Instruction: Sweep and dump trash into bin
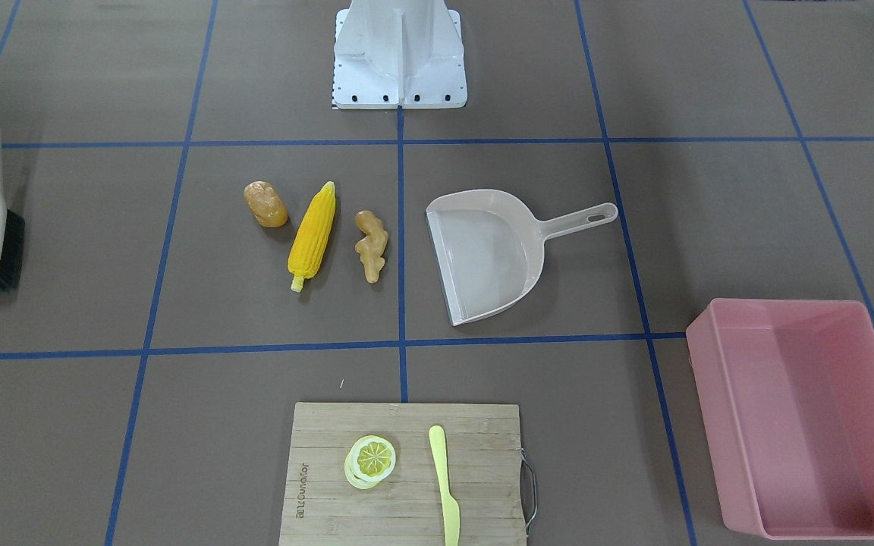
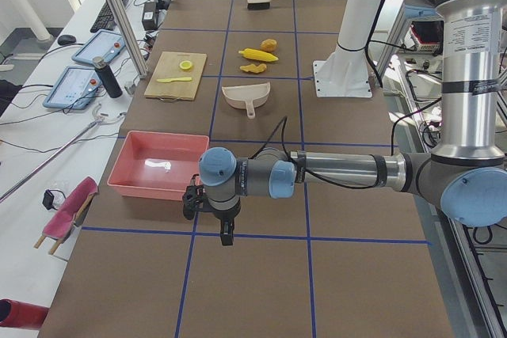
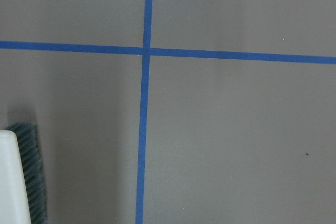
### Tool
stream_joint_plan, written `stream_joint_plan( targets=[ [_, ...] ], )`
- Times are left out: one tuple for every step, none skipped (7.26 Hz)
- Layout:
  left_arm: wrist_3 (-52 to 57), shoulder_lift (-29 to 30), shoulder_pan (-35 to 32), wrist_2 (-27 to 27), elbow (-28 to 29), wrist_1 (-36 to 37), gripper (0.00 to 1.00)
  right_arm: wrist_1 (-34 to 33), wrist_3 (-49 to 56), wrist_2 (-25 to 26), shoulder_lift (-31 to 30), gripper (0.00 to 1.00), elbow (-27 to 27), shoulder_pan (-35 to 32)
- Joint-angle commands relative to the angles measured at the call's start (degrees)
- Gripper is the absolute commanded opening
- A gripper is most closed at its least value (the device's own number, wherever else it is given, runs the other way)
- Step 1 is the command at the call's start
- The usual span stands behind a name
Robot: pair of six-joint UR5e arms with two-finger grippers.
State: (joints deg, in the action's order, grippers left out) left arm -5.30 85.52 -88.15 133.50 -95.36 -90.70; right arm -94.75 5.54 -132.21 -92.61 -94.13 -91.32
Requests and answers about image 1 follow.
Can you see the yellow toy lemon slices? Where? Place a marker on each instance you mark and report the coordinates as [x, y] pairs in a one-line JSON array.
[[370, 460]]

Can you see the pink plastic bin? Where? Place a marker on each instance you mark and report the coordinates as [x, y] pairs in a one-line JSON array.
[[786, 392]]

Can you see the tan toy ginger root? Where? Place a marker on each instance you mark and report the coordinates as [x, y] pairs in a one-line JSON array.
[[371, 248]]

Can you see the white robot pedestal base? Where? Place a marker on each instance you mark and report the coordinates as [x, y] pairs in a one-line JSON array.
[[398, 54]]

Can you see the beige plastic dustpan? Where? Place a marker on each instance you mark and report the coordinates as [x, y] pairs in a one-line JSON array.
[[490, 248]]

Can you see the brown toy potato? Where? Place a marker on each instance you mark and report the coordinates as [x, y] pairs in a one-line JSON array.
[[266, 205]]

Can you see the yellow plastic toy knife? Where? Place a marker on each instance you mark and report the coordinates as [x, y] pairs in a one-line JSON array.
[[451, 513]]

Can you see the bamboo cutting board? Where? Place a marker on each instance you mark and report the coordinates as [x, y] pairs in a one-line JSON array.
[[485, 475]]

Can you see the yellow toy corn cob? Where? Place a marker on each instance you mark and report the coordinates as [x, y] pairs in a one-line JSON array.
[[312, 237]]

